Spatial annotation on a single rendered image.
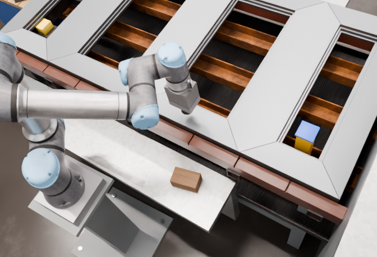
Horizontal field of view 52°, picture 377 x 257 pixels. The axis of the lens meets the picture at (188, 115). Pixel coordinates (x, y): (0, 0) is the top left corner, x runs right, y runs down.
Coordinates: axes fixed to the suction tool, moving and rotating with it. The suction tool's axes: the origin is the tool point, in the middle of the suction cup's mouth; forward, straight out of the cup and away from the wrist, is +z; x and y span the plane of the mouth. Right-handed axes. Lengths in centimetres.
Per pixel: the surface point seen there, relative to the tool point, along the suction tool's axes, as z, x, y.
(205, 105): 20.2, -13.9, 3.5
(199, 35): 3.7, -33.2, 15.9
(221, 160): 6.7, 8.7, -18.2
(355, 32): 5, -61, -37
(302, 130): 0.0, -10.3, -37.3
